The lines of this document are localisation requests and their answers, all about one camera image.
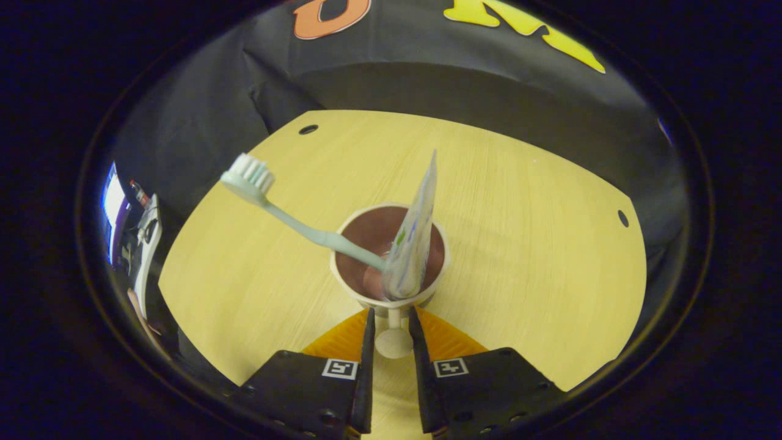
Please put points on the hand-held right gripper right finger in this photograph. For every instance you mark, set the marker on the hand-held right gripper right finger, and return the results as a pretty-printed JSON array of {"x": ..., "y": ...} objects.
[{"x": 421, "y": 379}]

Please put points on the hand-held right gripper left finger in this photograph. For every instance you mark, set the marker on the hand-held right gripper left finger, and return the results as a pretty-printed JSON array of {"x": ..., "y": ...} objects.
[{"x": 365, "y": 379}]

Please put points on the white toothpaste tube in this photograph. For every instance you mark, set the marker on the white toothpaste tube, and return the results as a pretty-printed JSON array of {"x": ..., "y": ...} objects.
[{"x": 412, "y": 256}]

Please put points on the beige cup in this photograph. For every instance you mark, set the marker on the beige cup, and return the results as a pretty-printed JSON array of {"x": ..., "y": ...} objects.
[{"x": 366, "y": 232}]

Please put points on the pale green toothbrush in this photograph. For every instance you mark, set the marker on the pale green toothbrush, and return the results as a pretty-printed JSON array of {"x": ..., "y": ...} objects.
[{"x": 293, "y": 223}]

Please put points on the wooden desktop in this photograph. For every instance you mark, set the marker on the wooden desktop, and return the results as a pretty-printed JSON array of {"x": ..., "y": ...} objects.
[{"x": 519, "y": 275}]

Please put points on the white device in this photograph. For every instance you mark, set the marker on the white device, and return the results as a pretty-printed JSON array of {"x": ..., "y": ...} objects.
[{"x": 149, "y": 244}]

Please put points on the black backdrop cloth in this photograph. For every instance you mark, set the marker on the black backdrop cloth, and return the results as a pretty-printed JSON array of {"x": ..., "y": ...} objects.
[{"x": 458, "y": 91}]

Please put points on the small red object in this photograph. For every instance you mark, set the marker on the small red object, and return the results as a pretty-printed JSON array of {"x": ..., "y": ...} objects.
[{"x": 139, "y": 193}]

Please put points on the lit screen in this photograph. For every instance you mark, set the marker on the lit screen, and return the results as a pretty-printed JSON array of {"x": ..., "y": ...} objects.
[{"x": 113, "y": 201}]

